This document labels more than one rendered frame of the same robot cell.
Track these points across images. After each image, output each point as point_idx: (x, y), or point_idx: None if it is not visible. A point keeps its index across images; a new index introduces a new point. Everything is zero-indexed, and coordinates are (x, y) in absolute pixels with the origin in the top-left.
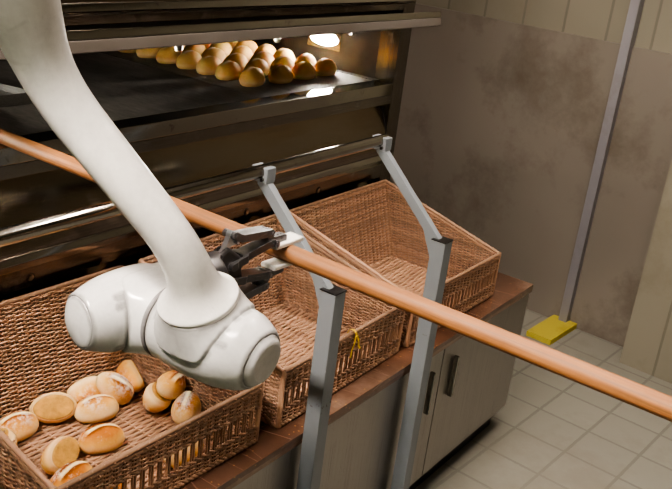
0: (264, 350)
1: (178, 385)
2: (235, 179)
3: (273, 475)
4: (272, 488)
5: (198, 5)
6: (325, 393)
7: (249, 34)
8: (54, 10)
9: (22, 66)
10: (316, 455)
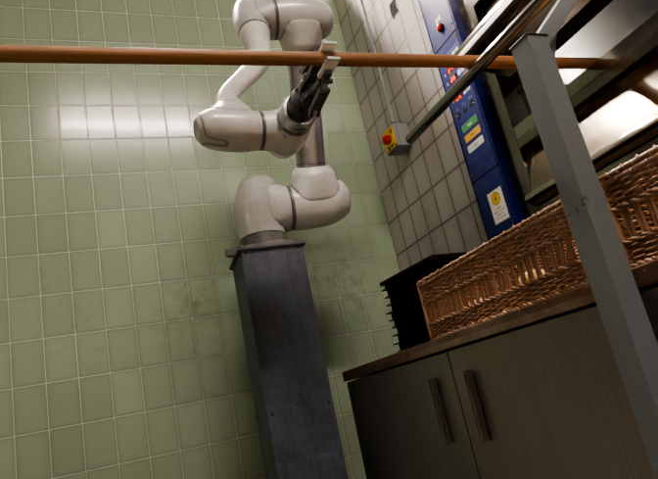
0: (193, 123)
1: None
2: None
3: (596, 335)
4: (605, 359)
5: None
6: (563, 190)
7: None
8: (245, 38)
9: None
10: (598, 300)
